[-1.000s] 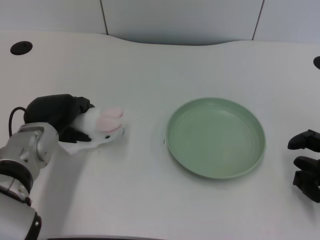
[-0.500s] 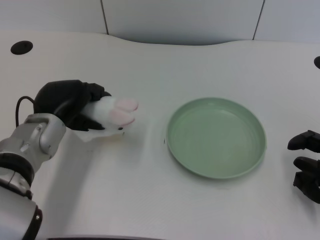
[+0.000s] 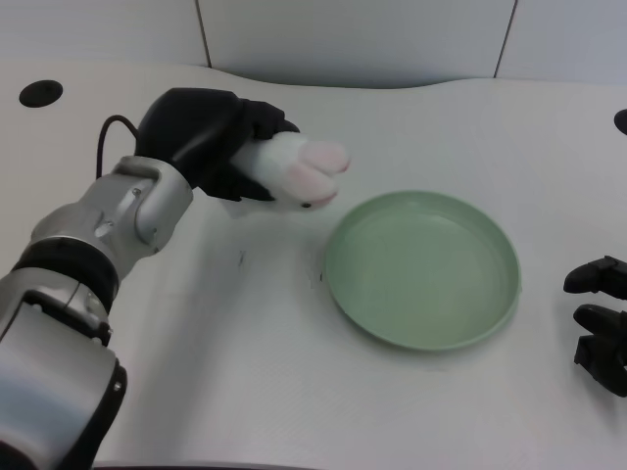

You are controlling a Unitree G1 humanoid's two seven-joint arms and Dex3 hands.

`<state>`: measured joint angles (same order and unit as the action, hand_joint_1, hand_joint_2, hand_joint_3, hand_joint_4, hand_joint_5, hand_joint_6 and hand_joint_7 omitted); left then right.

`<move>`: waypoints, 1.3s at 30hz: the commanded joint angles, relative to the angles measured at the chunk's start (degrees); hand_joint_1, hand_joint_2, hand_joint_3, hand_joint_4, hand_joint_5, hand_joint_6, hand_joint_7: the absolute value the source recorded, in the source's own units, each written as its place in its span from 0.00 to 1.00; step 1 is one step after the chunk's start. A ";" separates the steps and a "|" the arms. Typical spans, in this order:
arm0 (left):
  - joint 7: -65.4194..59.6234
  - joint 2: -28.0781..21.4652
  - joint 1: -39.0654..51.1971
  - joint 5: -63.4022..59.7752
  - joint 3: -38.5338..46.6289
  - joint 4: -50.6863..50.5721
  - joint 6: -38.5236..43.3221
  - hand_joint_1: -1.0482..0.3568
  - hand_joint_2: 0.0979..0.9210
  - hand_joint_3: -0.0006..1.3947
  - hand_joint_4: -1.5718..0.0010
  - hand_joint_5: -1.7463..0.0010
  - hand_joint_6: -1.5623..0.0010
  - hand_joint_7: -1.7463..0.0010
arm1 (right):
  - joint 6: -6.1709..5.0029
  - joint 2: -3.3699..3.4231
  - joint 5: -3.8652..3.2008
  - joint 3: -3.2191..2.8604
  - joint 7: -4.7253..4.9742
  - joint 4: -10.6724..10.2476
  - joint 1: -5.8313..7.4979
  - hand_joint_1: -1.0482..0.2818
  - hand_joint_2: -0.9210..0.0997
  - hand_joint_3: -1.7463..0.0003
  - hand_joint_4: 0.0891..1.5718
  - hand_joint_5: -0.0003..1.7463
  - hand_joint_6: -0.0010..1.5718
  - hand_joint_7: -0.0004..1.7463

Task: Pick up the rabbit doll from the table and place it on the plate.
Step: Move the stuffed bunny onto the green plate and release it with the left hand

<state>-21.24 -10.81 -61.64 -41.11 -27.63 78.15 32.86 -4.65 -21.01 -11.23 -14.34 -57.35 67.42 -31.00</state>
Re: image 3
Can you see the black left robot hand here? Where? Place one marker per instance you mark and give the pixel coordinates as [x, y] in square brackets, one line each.
[206, 134]

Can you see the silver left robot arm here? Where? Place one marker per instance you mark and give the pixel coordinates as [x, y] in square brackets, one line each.
[78, 274]

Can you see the green round plate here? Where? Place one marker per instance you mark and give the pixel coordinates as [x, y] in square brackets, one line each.
[423, 270]

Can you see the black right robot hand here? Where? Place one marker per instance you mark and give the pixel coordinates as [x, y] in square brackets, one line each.
[600, 318]

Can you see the white pink rabbit doll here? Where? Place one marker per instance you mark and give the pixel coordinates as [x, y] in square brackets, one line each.
[299, 169]

